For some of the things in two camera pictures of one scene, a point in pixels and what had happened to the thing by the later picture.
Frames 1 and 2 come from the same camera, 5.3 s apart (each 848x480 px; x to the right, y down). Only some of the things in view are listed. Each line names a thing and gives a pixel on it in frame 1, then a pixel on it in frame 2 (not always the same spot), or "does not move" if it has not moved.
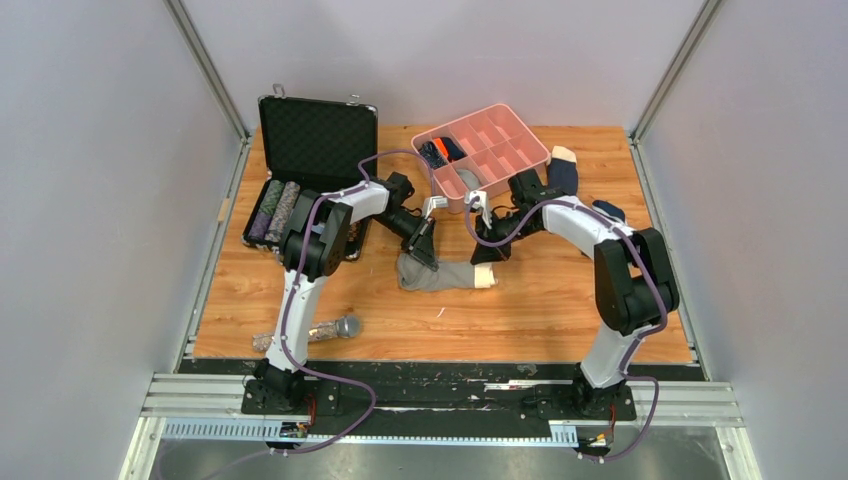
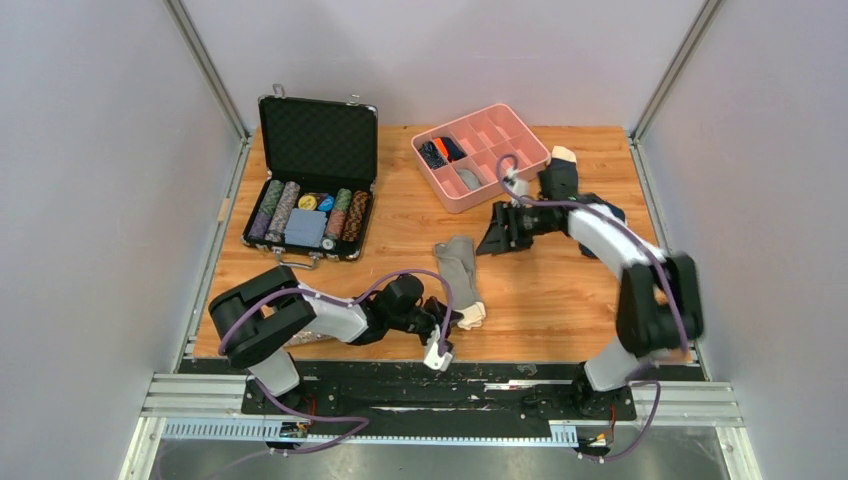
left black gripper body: (405, 226) to (420, 319)
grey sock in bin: (469, 179) does not move
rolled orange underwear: (442, 146) does not move
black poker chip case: (307, 145) does not move
